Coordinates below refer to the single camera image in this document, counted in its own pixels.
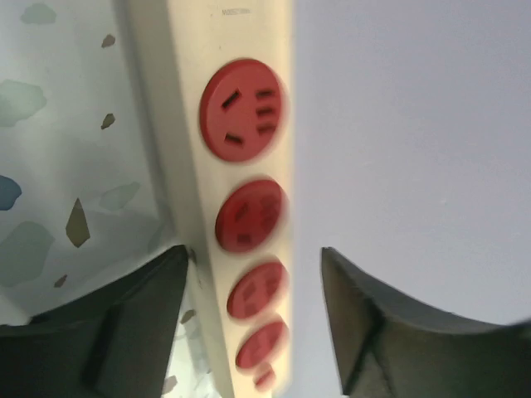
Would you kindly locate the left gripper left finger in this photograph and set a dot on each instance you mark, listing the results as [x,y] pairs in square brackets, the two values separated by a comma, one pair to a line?
[114,342]

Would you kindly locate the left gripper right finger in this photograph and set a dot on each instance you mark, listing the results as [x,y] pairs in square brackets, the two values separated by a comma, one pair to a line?
[388,344]

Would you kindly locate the beige power strip red sockets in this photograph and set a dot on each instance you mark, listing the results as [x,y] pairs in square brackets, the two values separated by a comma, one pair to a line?
[217,82]

